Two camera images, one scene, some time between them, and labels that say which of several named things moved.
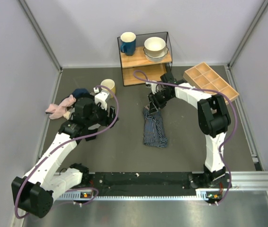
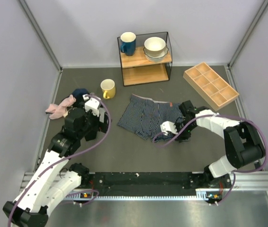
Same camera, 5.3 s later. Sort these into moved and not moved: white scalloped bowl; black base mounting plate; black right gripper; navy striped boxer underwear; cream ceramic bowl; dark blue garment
Moved: navy striped boxer underwear; black right gripper
Not moved: black base mounting plate; white scalloped bowl; cream ceramic bowl; dark blue garment
